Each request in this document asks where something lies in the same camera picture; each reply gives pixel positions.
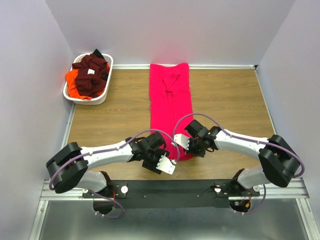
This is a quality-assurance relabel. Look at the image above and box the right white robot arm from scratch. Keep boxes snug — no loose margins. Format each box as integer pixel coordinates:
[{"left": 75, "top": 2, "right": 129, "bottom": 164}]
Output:
[{"left": 184, "top": 119, "right": 304, "bottom": 196}]

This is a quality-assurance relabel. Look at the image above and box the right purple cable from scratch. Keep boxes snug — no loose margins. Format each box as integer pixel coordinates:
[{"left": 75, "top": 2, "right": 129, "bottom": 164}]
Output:
[{"left": 172, "top": 112, "right": 306, "bottom": 216}]

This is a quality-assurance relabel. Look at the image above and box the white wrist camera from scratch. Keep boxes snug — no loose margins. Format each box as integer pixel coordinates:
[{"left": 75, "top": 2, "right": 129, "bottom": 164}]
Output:
[
  {"left": 156, "top": 155, "right": 177, "bottom": 175},
  {"left": 173, "top": 133, "right": 191, "bottom": 151}
]

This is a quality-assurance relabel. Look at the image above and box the maroon t shirt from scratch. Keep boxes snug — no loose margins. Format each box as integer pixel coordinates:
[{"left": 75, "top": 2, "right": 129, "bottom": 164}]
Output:
[{"left": 72, "top": 53, "right": 110, "bottom": 98}]

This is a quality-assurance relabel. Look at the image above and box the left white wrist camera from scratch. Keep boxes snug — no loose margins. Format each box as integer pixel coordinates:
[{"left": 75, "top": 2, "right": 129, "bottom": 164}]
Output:
[{"left": 156, "top": 155, "right": 177, "bottom": 175}]

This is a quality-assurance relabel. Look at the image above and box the pink t shirt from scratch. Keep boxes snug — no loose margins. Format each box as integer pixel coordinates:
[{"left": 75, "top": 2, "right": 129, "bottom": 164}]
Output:
[{"left": 148, "top": 62, "right": 196, "bottom": 162}]

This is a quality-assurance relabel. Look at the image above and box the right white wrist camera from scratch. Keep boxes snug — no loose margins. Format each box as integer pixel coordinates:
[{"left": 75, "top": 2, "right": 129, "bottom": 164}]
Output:
[{"left": 173, "top": 133, "right": 191, "bottom": 151}]

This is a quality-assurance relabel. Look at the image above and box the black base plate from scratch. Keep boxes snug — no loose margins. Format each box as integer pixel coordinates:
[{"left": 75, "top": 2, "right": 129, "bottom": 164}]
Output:
[{"left": 82, "top": 179, "right": 260, "bottom": 215}]

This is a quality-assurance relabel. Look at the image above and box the left aluminium rail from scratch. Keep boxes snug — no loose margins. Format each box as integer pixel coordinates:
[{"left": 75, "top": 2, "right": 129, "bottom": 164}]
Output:
[{"left": 52, "top": 103, "right": 76, "bottom": 156}]

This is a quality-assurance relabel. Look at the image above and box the orange t shirt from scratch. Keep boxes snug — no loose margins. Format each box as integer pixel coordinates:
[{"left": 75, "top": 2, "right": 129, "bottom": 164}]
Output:
[{"left": 65, "top": 64, "right": 110, "bottom": 100}]

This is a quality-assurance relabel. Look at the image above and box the back aluminium rail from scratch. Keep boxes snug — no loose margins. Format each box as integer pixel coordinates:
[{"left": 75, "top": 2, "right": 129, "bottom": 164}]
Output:
[{"left": 113, "top": 64, "right": 257, "bottom": 70}]

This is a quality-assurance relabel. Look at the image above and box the black t shirt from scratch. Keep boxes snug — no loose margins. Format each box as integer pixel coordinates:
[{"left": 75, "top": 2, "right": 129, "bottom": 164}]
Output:
[{"left": 91, "top": 49, "right": 105, "bottom": 59}]

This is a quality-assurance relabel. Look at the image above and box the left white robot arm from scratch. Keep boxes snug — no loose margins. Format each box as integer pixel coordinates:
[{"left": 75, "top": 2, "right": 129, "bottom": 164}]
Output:
[{"left": 46, "top": 132, "right": 175, "bottom": 198}]

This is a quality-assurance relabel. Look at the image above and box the front aluminium rail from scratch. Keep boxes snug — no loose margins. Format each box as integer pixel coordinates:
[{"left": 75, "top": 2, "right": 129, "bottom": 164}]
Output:
[{"left": 39, "top": 177, "right": 310, "bottom": 201}]

